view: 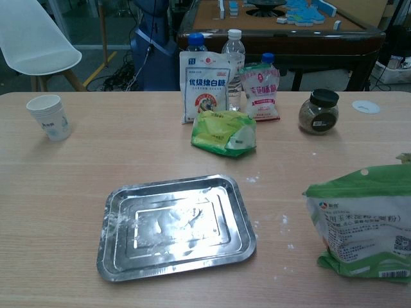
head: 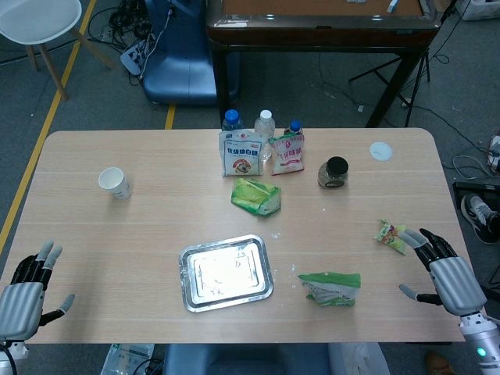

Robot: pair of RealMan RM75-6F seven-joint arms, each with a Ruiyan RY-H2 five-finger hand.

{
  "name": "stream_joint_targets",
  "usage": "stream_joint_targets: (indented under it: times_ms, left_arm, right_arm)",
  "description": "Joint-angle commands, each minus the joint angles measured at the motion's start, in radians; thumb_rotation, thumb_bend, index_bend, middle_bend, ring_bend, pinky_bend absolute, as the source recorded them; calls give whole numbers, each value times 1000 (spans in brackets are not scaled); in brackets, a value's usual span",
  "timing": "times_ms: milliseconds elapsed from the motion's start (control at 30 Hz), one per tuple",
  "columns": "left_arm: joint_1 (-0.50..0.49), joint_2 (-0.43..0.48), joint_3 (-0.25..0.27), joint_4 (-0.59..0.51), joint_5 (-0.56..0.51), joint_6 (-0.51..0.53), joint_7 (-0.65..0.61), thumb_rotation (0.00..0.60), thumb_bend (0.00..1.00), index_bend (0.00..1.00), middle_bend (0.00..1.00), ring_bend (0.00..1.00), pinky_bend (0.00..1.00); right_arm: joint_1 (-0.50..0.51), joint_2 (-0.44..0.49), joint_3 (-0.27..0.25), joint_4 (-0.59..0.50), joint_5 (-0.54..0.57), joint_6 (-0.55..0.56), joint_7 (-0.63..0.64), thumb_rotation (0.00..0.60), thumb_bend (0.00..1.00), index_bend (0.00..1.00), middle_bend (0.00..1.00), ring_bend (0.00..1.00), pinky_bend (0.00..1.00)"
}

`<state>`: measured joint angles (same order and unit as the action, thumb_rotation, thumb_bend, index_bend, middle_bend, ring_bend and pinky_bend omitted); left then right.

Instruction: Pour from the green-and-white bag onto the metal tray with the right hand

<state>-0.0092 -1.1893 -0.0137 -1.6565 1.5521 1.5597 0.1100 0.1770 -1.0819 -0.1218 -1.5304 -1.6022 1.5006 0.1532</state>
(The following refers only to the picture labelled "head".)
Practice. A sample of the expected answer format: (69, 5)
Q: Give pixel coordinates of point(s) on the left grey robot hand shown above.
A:
(19, 308)

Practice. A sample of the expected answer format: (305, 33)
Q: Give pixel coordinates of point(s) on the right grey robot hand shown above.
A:
(459, 285)

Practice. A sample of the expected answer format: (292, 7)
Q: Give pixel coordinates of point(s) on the large green snack bag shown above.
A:
(332, 289)

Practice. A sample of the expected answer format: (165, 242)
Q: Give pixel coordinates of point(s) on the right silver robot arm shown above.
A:
(480, 347)

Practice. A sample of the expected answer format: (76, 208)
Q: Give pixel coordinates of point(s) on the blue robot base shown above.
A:
(179, 66)

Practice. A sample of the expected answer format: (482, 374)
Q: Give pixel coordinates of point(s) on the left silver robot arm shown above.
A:
(9, 357)

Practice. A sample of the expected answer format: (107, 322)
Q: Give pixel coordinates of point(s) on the small green snack packet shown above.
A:
(388, 234)

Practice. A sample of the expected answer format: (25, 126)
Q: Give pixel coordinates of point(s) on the silver metal tray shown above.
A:
(226, 273)

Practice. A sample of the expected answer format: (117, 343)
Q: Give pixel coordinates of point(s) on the small green bag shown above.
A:
(256, 197)

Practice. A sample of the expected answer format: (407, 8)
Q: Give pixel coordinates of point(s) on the grey black sneaker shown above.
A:
(480, 218)

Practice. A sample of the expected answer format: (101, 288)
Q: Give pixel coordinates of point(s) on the black flat floor base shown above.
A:
(474, 188)

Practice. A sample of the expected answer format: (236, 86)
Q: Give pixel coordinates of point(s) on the clear plastic bag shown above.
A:
(127, 357)

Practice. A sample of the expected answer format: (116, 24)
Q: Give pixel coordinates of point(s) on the white round table grommet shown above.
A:
(381, 151)

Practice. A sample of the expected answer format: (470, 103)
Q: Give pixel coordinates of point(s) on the white paper cup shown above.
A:
(114, 183)

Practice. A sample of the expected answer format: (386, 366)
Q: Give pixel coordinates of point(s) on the glass jar black lid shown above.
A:
(334, 172)

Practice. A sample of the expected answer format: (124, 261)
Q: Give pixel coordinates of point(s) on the white salt bag pink text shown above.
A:
(288, 156)

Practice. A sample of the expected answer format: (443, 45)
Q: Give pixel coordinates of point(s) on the black tripod stand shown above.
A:
(420, 74)

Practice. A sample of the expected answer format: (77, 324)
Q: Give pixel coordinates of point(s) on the small blue cap bottle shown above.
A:
(295, 127)

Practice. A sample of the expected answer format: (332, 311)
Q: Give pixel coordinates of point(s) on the white cap water bottle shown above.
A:
(265, 125)

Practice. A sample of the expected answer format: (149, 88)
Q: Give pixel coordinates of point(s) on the white sugar bag blue text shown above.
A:
(241, 156)

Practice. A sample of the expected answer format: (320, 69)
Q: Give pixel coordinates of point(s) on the white power strip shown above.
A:
(134, 56)

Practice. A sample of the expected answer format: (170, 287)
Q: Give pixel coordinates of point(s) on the large blue cap water bottle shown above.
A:
(232, 119)

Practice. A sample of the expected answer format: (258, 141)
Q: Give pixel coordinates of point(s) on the dark brown mahjong table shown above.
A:
(320, 33)

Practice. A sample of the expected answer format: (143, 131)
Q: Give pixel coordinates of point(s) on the white blue mahjong tile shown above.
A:
(392, 4)

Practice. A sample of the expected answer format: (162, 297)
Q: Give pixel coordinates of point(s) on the white chair wooden legs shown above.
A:
(39, 19)

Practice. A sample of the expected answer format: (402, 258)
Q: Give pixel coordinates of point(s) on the white wall socket strip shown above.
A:
(495, 152)

